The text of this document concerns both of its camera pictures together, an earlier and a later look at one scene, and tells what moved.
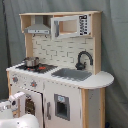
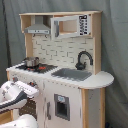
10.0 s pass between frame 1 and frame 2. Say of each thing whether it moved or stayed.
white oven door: moved
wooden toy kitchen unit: stayed
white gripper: moved
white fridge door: stayed
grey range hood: stayed
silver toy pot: stayed
